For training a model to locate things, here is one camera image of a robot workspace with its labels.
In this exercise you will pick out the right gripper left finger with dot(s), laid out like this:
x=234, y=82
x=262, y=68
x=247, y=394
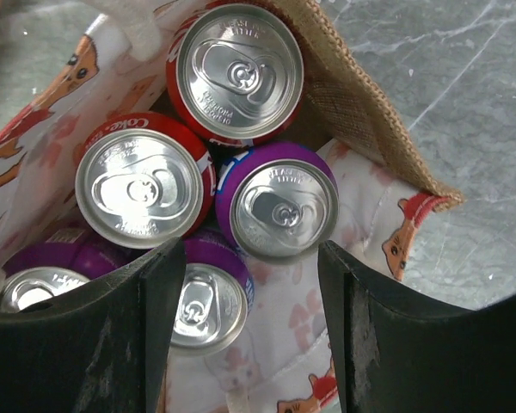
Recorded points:
x=101, y=347

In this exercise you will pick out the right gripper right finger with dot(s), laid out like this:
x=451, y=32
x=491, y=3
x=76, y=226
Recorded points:
x=397, y=350

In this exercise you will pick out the purple soda can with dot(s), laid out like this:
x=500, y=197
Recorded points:
x=48, y=269
x=276, y=202
x=216, y=297

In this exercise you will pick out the red cola can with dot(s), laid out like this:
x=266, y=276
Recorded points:
x=143, y=178
x=235, y=74

